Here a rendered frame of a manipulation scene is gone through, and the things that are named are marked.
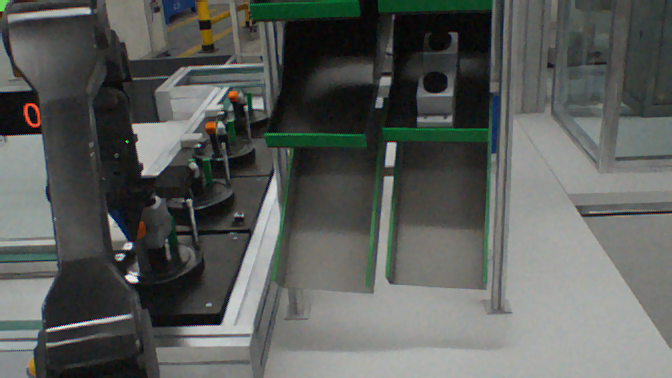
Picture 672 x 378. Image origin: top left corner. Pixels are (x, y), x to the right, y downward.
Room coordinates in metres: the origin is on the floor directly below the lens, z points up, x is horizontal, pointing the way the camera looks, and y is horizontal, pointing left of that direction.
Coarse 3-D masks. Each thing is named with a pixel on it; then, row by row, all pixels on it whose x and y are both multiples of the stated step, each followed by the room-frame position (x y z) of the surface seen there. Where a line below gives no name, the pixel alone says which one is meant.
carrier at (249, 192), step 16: (224, 144) 1.17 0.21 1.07; (192, 160) 1.18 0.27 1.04; (208, 160) 1.18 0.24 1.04; (224, 160) 1.17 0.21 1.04; (208, 176) 1.18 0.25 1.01; (256, 176) 1.25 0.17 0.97; (192, 192) 1.13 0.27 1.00; (208, 192) 1.14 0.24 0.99; (224, 192) 1.14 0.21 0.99; (240, 192) 1.18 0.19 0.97; (256, 192) 1.17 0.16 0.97; (176, 208) 1.08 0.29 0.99; (208, 208) 1.08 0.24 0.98; (224, 208) 1.10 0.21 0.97; (240, 208) 1.10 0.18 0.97; (256, 208) 1.10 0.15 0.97; (176, 224) 1.05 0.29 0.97; (208, 224) 1.04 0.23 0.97; (224, 224) 1.04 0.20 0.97; (240, 224) 1.03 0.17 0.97
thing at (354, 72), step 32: (288, 32) 0.93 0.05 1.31; (320, 32) 1.02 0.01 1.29; (352, 32) 1.00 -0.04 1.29; (384, 32) 0.94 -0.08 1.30; (288, 64) 0.91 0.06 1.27; (320, 64) 0.94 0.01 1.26; (352, 64) 0.93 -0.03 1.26; (288, 96) 0.89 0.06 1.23; (320, 96) 0.88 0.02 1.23; (352, 96) 0.87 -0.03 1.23; (288, 128) 0.83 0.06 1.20; (320, 128) 0.82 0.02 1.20; (352, 128) 0.81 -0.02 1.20
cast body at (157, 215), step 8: (152, 200) 0.88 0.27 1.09; (160, 200) 0.90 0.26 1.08; (144, 208) 0.87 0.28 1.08; (152, 208) 0.87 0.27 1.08; (160, 208) 0.88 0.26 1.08; (144, 216) 0.87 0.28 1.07; (152, 216) 0.87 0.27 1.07; (160, 216) 0.88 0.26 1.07; (168, 216) 0.91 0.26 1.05; (152, 224) 0.87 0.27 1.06; (160, 224) 0.87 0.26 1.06; (168, 224) 0.90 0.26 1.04; (152, 232) 0.86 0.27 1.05; (160, 232) 0.86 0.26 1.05; (168, 232) 0.90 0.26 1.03; (152, 240) 0.86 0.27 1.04; (160, 240) 0.86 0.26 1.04
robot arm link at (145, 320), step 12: (144, 312) 0.45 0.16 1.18; (144, 324) 0.44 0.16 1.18; (144, 336) 0.43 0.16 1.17; (36, 348) 0.42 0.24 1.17; (144, 348) 0.42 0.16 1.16; (36, 360) 0.42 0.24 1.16; (156, 360) 0.44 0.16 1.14; (36, 372) 0.41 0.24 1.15; (48, 372) 0.41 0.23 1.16; (132, 372) 0.44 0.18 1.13; (144, 372) 0.44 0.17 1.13; (156, 372) 0.43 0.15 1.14
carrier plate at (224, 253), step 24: (192, 240) 0.99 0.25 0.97; (216, 240) 0.98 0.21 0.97; (240, 240) 0.97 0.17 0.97; (216, 264) 0.90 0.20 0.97; (240, 264) 0.91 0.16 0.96; (192, 288) 0.83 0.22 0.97; (216, 288) 0.83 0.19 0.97; (168, 312) 0.77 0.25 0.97; (192, 312) 0.77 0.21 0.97; (216, 312) 0.76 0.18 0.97
